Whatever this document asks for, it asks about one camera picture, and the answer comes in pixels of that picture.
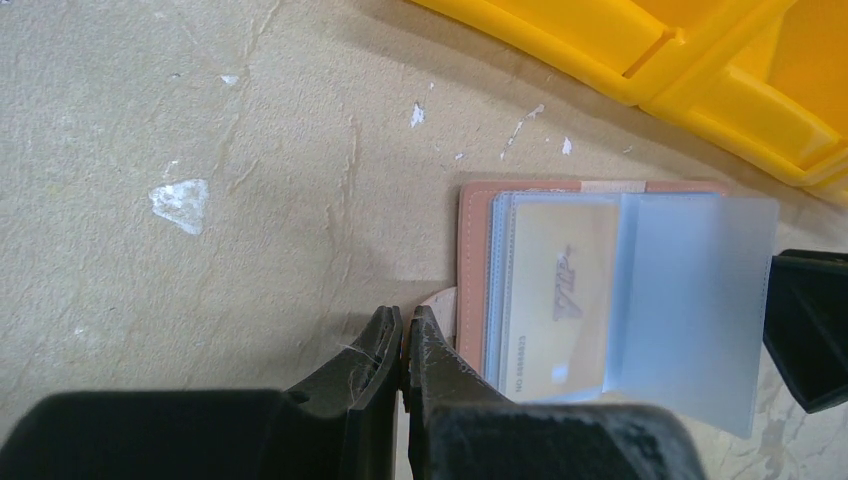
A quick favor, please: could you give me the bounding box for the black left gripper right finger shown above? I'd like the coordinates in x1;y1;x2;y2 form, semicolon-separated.
404;306;706;479

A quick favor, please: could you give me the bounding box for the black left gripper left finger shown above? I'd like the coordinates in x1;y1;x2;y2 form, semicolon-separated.
1;306;403;479

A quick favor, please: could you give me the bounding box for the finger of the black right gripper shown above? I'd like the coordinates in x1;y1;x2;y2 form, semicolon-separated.
763;249;847;414

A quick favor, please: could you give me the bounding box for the pink leather card holder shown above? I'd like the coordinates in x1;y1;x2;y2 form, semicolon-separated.
447;180;779;438

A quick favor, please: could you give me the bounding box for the yellow middle bin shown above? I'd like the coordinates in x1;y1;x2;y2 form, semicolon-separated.
643;1;847;204

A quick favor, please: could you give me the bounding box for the yellow bin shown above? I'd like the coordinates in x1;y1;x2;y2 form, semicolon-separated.
410;0;796;107
643;1;847;204

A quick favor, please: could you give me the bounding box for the yellow left bin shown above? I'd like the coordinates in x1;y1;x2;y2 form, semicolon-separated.
410;0;796;107

